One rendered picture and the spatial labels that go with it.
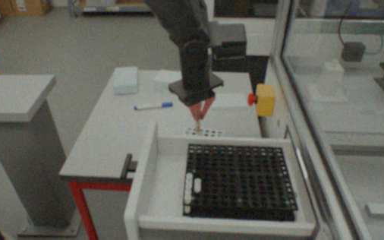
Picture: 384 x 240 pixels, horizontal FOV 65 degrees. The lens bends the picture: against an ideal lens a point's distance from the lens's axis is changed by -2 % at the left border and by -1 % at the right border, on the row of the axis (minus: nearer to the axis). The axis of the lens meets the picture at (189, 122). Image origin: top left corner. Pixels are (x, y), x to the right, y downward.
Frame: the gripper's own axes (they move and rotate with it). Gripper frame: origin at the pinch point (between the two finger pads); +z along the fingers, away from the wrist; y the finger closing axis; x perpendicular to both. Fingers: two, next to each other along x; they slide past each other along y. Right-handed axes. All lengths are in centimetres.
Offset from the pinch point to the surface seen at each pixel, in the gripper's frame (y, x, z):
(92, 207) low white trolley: -29.1, 20.2, 35.2
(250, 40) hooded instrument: 55, 46, 15
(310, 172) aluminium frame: 9.1, -24.6, 1.7
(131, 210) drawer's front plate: -22.4, -12.6, 2.5
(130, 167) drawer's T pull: -18.1, -0.8, 4.5
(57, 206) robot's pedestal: -44, 65, 75
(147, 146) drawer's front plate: -12.6, 1.6, 3.2
